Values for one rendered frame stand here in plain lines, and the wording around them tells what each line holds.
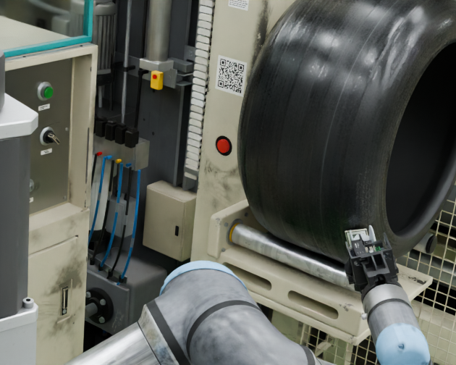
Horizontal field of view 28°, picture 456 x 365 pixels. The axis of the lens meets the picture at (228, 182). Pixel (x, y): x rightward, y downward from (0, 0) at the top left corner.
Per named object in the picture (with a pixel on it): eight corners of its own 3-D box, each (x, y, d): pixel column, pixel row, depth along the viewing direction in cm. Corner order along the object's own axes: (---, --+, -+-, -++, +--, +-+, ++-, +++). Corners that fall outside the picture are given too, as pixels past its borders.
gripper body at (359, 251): (386, 229, 156) (402, 270, 146) (392, 269, 160) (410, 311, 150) (342, 240, 157) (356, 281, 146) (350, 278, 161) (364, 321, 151)
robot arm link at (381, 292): (416, 329, 146) (367, 340, 147) (409, 311, 150) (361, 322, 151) (410, 293, 143) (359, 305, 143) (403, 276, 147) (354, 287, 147)
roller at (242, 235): (231, 219, 195) (241, 223, 199) (224, 239, 195) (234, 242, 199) (376, 277, 178) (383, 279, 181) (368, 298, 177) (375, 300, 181)
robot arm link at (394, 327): (389, 392, 138) (374, 353, 134) (374, 345, 147) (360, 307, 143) (439, 376, 137) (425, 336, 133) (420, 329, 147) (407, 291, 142)
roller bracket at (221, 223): (205, 256, 196) (209, 214, 192) (301, 206, 227) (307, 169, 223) (218, 261, 194) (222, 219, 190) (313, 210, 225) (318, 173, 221)
